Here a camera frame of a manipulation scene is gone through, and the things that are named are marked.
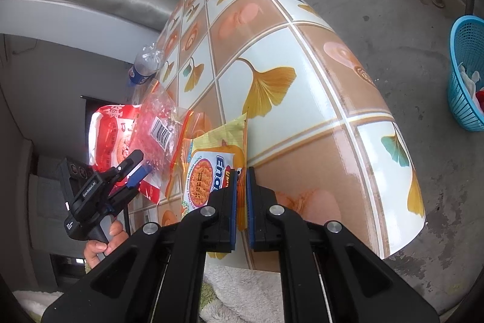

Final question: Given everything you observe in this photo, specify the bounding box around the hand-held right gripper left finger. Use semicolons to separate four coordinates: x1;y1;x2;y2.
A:
41;167;240;323

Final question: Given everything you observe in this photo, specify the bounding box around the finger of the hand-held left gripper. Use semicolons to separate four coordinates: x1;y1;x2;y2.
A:
111;150;144;184
109;166;152;218

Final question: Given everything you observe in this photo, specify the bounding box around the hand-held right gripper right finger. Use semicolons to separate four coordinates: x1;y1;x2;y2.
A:
246;167;441;323

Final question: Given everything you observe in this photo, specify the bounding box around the red and white snack bag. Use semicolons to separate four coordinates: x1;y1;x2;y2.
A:
88;104;163;204

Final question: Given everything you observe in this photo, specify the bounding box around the yellow noodle packet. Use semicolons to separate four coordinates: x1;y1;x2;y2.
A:
181;112;251;260

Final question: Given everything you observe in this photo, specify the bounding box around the red clear plastic bag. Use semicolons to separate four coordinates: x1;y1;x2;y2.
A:
130;86;207;199

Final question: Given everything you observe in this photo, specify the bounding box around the crushed plastic bottle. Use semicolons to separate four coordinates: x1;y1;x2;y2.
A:
126;42;167;87

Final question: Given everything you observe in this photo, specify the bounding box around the blue plastic basket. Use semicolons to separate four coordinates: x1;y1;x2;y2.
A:
448;16;484;132

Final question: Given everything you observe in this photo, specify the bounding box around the white plastic bag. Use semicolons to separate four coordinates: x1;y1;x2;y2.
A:
457;60;484;93

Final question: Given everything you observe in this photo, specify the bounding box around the person's left hand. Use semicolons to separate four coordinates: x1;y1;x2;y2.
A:
84;221;127;272

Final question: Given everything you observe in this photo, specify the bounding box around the white fluffy chair cushion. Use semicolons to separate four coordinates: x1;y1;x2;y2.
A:
11;262;282;323

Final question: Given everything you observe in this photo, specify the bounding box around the green towel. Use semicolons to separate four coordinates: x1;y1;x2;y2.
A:
200;281;220;308

